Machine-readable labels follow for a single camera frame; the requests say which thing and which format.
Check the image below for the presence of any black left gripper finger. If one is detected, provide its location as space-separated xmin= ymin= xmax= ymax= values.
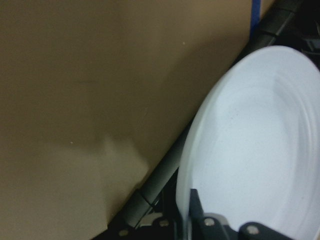
xmin=189 ymin=188 xmax=231 ymax=240

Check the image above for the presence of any light blue round plate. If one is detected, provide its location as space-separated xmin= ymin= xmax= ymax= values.
xmin=176 ymin=45 xmax=320 ymax=240

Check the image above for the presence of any black dish rack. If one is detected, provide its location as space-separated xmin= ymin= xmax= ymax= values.
xmin=97 ymin=0 xmax=320 ymax=240

